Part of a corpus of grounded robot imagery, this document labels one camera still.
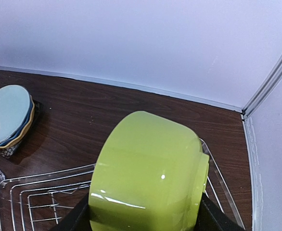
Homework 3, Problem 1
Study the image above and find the chrome wire dish rack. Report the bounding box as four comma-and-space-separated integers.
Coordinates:
0, 141, 245, 231

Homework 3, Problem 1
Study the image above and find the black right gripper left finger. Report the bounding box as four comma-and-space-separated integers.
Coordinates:
50, 193, 91, 231

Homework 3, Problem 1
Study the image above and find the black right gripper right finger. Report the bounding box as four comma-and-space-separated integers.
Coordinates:
194, 193, 244, 231

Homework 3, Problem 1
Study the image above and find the lime green bowl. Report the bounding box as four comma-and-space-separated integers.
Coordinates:
89, 111, 209, 231

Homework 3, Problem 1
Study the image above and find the pale green flower plate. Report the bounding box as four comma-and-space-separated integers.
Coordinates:
0, 85, 31, 143

